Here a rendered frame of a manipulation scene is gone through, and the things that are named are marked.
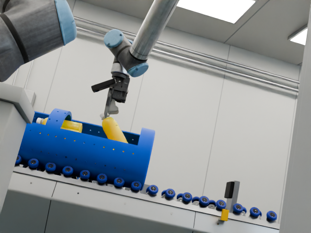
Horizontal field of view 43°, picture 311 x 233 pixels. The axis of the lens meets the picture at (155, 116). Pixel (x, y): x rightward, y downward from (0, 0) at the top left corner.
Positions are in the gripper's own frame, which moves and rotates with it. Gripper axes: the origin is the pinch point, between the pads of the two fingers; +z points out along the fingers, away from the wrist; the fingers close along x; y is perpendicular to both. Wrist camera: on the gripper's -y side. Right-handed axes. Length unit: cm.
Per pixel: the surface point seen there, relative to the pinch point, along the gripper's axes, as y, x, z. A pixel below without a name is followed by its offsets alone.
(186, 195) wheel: 43, -5, 27
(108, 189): 9.6, -6.3, 31.7
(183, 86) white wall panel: 58, 357, -134
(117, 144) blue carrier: 9.2, -8.7, 12.8
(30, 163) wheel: -24.9, -6.3, 28.4
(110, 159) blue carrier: 7.6, -8.1, 19.5
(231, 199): 64, 1, 24
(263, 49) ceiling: 159, 354, -215
